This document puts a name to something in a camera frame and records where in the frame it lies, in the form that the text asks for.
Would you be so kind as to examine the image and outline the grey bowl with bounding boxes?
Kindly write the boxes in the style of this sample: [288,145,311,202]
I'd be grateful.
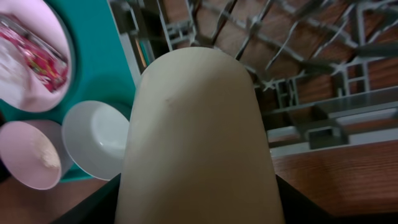
[62,101,129,180]

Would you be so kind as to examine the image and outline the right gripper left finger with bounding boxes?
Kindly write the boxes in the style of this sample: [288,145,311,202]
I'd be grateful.
[51,174,121,224]

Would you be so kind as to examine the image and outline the teal serving tray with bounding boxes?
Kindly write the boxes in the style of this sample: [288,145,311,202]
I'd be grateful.
[0,0,137,184]

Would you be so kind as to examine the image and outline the red sauce packet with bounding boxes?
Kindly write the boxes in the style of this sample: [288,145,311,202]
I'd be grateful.
[1,14,68,93]

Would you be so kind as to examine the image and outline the large white plate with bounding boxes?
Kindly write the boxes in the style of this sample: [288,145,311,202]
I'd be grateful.
[1,0,76,113]

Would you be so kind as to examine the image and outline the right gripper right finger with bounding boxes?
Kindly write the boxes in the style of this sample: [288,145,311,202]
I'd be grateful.
[275,175,397,224]

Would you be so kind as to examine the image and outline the small pink bowl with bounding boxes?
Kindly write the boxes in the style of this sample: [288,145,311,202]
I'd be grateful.
[1,120,73,190]

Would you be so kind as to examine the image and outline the grey dishwasher rack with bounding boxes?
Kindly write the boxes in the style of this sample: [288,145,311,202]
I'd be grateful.
[109,0,397,157]

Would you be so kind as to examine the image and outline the white cup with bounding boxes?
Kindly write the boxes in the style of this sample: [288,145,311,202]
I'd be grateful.
[115,47,285,223]

